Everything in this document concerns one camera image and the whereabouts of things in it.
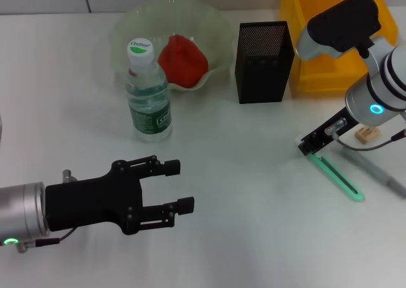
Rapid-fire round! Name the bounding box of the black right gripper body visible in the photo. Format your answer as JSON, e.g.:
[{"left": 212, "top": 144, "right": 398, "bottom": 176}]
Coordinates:
[{"left": 299, "top": 107, "right": 359, "bottom": 155}]

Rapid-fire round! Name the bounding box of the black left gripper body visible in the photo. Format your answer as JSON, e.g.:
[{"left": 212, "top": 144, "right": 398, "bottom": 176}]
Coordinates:
[{"left": 46, "top": 160, "right": 143, "bottom": 235}]

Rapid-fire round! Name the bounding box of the green utility knife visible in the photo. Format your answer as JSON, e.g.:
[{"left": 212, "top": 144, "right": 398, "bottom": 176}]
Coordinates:
[{"left": 294, "top": 135, "right": 365, "bottom": 203}]

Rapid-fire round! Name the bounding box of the clear green-label water bottle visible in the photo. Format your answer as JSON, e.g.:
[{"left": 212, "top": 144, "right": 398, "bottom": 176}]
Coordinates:
[{"left": 124, "top": 37, "right": 174, "bottom": 143}]

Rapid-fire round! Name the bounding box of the grey pen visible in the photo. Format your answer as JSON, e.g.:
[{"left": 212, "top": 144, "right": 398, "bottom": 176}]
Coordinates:
[{"left": 342, "top": 148, "right": 406, "bottom": 200}]

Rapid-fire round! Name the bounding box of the red-orange fruit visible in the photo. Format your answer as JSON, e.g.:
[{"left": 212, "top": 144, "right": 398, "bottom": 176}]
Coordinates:
[{"left": 157, "top": 34, "right": 209, "bottom": 89}]

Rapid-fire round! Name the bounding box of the black mesh pen holder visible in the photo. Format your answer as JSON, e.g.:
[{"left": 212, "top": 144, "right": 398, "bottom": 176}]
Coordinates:
[{"left": 234, "top": 20, "right": 296, "bottom": 105}]

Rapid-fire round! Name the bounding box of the green glass fruit bowl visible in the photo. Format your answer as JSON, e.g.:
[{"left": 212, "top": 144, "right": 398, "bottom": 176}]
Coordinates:
[{"left": 110, "top": 0, "right": 234, "bottom": 92}]

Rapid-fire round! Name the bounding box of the small tan wooden block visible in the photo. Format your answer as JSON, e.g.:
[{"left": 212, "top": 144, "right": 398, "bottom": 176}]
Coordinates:
[{"left": 354, "top": 126, "right": 380, "bottom": 145}]

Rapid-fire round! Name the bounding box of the yellow plastic storage bin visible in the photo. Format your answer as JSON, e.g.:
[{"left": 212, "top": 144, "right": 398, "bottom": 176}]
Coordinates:
[{"left": 278, "top": 0, "right": 399, "bottom": 95}]

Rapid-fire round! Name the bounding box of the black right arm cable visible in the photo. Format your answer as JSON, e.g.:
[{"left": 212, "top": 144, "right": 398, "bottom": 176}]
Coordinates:
[{"left": 325, "top": 118, "right": 406, "bottom": 152}]

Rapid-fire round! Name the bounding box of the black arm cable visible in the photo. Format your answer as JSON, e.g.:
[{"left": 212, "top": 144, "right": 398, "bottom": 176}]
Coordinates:
[
  {"left": 18, "top": 227, "right": 79, "bottom": 254},
  {"left": 325, "top": 118, "right": 406, "bottom": 152}
]

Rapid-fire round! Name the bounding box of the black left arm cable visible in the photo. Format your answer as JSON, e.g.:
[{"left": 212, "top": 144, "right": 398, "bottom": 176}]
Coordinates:
[{"left": 18, "top": 227, "right": 79, "bottom": 254}]

